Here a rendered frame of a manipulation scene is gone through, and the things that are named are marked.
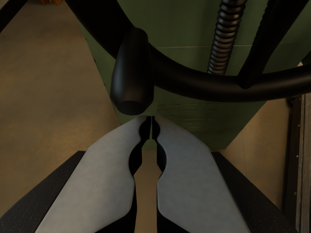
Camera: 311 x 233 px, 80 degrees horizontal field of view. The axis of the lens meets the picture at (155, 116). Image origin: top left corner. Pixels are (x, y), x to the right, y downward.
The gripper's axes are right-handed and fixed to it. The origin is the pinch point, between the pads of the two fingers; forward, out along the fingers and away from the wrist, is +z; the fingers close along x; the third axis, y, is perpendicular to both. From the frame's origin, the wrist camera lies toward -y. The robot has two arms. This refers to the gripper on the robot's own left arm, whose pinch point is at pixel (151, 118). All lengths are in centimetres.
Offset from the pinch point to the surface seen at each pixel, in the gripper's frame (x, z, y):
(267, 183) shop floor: 47, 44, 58
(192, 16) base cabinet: 6.2, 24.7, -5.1
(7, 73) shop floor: -91, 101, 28
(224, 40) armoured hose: 7.6, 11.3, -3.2
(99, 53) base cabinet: -11.2, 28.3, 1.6
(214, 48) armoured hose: 7.0, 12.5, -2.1
